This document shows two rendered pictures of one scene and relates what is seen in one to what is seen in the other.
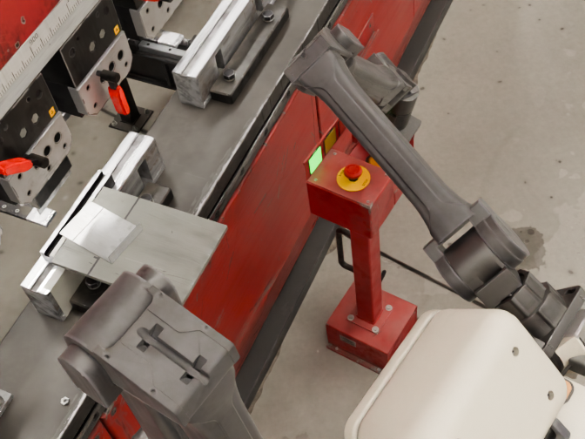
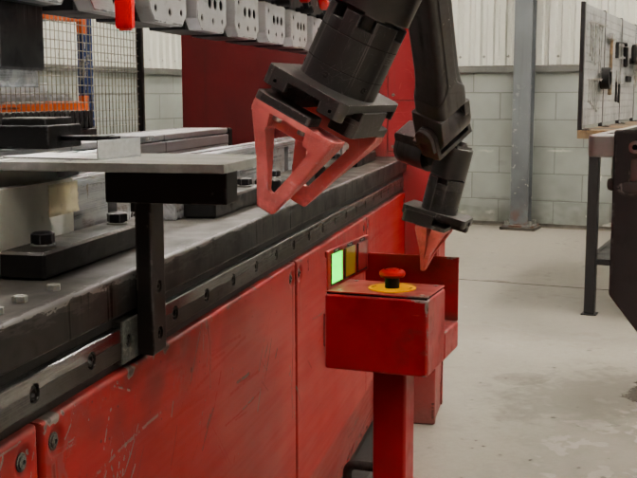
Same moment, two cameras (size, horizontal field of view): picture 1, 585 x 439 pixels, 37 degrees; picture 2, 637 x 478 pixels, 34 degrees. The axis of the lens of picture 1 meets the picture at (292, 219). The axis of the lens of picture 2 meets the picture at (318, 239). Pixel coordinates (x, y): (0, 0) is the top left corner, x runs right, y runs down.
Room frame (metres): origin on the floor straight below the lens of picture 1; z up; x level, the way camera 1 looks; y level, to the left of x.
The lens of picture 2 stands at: (-0.25, 0.47, 1.07)
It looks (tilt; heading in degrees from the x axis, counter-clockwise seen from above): 8 degrees down; 341
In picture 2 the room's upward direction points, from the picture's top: straight up
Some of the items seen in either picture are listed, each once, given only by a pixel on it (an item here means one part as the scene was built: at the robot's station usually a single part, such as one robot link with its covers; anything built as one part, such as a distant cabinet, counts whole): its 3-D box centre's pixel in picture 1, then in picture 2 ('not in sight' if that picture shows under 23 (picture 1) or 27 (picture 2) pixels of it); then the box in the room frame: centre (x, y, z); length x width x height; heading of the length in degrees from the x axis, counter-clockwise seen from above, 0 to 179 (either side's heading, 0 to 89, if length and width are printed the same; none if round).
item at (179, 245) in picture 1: (139, 245); (138, 161); (0.92, 0.27, 1.00); 0.26 x 0.18 x 0.01; 58
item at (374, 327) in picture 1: (369, 313); not in sight; (1.20, -0.17, 0.13); 0.10 x 0.10 x 0.01; 50
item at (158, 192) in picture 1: (124, 246); (83, 246); (1.00, 0.33, 0.89); 0.30 x 0.05 x 0.03; 148
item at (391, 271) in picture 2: (353, 174); (391, 280); (1.16, -0.14, 0.79); 0.04 x 0.04 x 0.04
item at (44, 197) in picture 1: (47, 176); (14, 45); (1.00, 0.40, 1.13); 0.10 x 0.02 x 0.10; 148
